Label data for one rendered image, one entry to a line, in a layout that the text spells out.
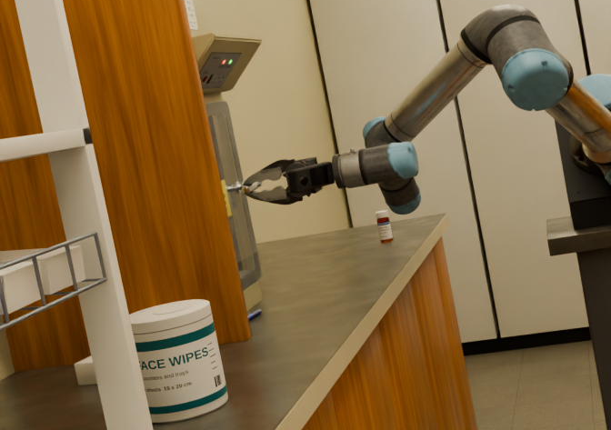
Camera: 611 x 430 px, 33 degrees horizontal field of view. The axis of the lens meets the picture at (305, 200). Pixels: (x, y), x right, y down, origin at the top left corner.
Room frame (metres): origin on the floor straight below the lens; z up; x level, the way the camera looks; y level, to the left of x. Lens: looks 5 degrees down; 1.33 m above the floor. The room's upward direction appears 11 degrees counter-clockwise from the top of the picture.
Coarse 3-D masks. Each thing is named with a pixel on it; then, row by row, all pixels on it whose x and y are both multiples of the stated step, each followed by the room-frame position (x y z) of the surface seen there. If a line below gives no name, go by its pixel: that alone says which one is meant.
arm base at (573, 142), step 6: (570, 138) 2.47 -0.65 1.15; (576, 138) 2.41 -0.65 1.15; (570, 144) 2.46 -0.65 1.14; (576, 144) 2.42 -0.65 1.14; (570, 150) 2.46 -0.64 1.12; (576, 150) 2.42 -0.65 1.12; (582, 150) 2.42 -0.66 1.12; (576, 156) 2.44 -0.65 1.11; (582, 156) 2.44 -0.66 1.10; (576, 162) 2.44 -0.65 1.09; (582, 162) 2.43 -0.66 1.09; (588, 162) 2.41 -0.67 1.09; (582, 168) 2.44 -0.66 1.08; (588, 168) 2.42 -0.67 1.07; (594, 168) 2.41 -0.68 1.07
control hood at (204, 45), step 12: (204, 36) 1.95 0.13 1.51; (216, 36) 1.96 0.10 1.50; (228, 36) 2.03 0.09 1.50; (240, 36) 2.11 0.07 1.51; (252, 36) 2.20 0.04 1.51; (204, 48) 1.95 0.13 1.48; (216, 48) 2.00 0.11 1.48; (228, 48) 2.07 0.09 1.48; (240, 48) 2.14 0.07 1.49; (252, 48) 2.22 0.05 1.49; (204, 60) 1.98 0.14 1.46; (240, 60) 2.19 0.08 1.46; (240, 72) 2.25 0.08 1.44; (228, 84) 2.22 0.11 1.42
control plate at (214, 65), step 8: (216, 56) 2.03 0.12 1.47; (224, 56) 2.07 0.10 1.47; (232, 56) 2.12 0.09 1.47; (208, 64) 2.01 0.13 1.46; (216, 64) 2.06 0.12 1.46; (224, 64) 2.10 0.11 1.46; (232, 64) 2.15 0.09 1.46; (200, 72) 2.00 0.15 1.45; (208, 72) 2.04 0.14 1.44; (216, 72) 2.09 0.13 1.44; (224, 72) 2.14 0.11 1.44; (216, 80) 2.13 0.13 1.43; (224, 80) 2.17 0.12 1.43
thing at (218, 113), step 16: (208, 112) 2.15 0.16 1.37; (224, 112) 2.24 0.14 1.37; (224, 128) 2.22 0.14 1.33; (224, 144) 2.20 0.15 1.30; (224, 160) 2.18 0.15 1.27; (224, 176) 2.16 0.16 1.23; (240, 176) 2.26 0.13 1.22; (240, 208) 2.22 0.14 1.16; (240, 224) 2.20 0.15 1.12; (240, 240) 2.18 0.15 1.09; (240, 256) 2.16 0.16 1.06; (256, 256) 2.26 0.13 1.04; (240, 272) 2.14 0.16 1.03; (256, 272) 2.24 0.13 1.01
